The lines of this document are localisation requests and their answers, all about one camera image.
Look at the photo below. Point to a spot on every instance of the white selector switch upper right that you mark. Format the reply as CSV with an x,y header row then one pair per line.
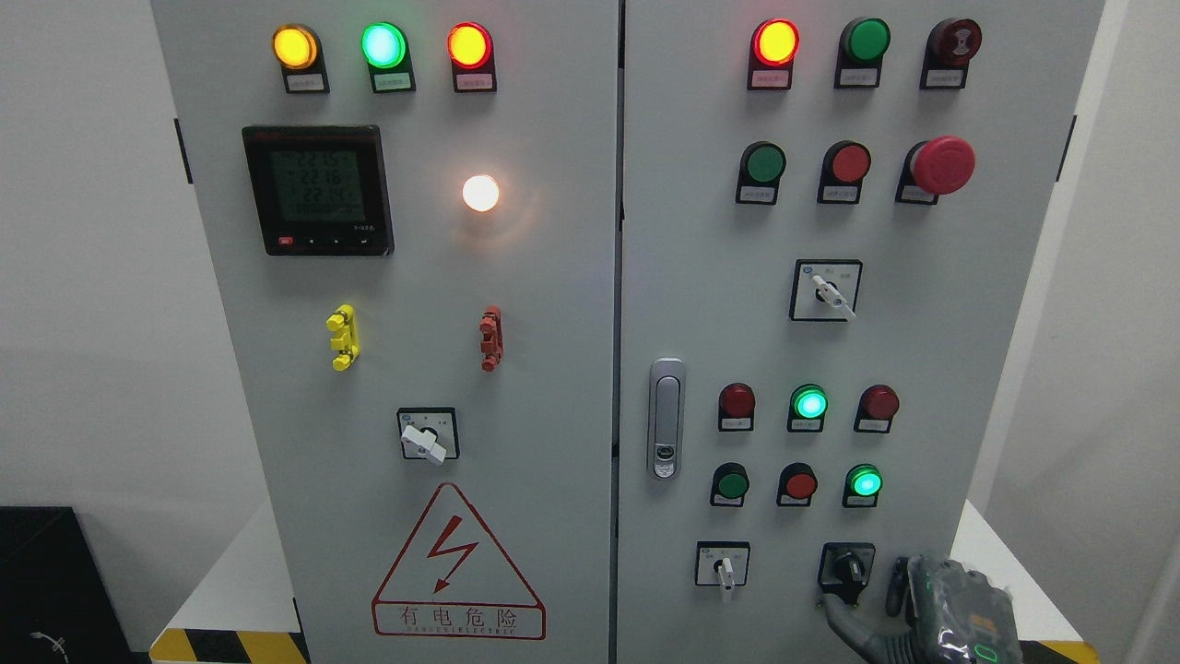
x,y
825,289

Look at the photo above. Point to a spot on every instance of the silver door lock handle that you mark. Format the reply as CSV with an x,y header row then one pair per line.
x,y
666,399

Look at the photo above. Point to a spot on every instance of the dark red buzzer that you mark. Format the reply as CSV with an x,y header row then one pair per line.
x,y
950,46

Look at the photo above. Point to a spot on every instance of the red high voltage warning sticker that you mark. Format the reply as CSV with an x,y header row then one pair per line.
x,y
453,579

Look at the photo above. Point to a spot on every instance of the green push button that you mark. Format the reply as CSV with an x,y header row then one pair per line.
x,y
730,485
862,44

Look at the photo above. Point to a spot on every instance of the green push button second row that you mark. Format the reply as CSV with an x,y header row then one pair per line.
x,y
761,167

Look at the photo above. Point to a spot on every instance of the black box lower left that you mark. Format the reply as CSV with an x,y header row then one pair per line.
x,y
54,606

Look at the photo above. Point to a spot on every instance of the grey cabinet right door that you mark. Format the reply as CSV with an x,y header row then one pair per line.
x,y
710,282

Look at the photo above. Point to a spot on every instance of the white selector switch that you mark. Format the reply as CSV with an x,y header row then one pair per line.
x,y
825,289
722,563

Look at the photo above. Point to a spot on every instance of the yellow terminal connector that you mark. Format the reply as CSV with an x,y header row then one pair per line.
x,y
342,325

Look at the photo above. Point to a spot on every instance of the green push button top right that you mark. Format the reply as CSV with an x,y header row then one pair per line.
x,y
862,44

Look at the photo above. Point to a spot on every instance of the white glowing indicator light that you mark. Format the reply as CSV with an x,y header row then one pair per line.
x,y
480,193

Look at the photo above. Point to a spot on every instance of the red emergency stop button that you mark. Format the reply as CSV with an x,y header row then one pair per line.
x,y
935,167

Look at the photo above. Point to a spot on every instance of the red-orange indicator light left door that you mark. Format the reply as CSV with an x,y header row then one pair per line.
x,y
470,48

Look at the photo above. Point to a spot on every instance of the green push button lower left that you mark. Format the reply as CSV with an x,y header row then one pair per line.
x,y
730,485

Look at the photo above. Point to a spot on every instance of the grey cabinet left door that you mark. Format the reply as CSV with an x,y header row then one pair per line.
x,y
536,434

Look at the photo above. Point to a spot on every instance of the green illuminated button lower right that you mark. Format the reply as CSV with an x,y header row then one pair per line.
x,y
861,487

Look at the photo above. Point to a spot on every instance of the white selector switch lower right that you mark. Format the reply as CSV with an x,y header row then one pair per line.
x,y
722,563

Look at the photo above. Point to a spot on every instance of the yellow indicator light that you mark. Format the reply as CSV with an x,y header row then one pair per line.
x,y
299,53

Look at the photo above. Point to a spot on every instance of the red indicator light top right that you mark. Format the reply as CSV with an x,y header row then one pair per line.
x,y
773,48

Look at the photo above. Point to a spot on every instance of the black digital power meter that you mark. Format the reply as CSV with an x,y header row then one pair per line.
x,y
320,190

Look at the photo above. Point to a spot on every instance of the dark red indicator light left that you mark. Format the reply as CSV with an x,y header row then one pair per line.
x,y
737,403

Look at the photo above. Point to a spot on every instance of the red push button second row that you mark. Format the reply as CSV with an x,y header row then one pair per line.
x,y
842,172

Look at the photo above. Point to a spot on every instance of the red terminal connector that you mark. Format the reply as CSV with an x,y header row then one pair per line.
x,y
492,342

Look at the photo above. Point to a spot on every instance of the red push button lower middle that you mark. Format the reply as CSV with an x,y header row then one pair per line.
x,y
797,485

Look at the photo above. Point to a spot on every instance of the grey cabinet door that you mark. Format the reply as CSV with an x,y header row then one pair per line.
x,y
710,282
536,434

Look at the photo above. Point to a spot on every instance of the black rotary knob switch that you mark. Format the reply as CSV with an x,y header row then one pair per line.
x,y
845,569

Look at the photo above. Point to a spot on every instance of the white selector switch left door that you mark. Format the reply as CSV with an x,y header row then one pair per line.
x,y
429,433

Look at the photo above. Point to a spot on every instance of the green lit indicator light middle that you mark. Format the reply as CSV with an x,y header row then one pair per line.
x,y
807,410

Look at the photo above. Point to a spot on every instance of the green indicator light top left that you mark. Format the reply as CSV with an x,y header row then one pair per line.
x,y
387,55

